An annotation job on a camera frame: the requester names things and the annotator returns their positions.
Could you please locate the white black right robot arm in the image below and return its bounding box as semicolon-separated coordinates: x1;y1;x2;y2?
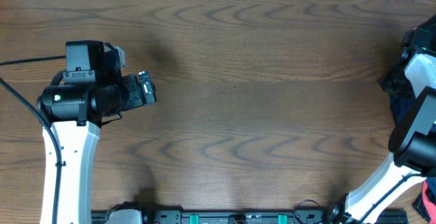
324;18;435;223

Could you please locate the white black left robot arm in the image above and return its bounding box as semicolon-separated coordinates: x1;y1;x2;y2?
38;70;156;223

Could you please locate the pile of dark clothes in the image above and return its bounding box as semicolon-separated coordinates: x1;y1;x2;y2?
380;61;419;125

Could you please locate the red black garment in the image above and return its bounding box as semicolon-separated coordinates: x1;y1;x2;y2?
412;178;435;224

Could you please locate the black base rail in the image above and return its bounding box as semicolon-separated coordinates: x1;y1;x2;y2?
91;202;409;224

